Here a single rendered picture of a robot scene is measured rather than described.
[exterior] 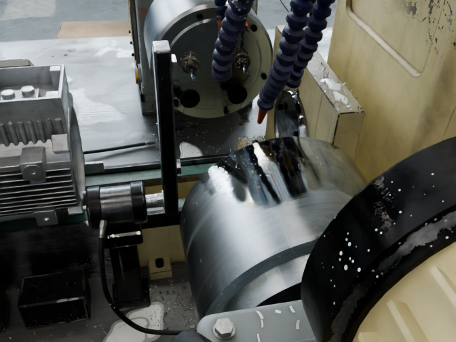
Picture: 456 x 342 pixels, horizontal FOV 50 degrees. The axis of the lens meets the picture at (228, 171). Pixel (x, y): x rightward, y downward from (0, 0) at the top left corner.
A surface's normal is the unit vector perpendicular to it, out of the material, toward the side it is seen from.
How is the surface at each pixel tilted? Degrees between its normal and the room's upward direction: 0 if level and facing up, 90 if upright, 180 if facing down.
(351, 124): 90
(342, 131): 90
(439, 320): 50
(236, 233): 40
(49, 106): 90
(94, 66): 0
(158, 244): 90
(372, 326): 76
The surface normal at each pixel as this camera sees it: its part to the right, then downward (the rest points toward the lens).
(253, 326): 0.03, -0.78
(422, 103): -0.98, 0.11
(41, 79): 0.21, 0.62
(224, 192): -0.60, -0.53
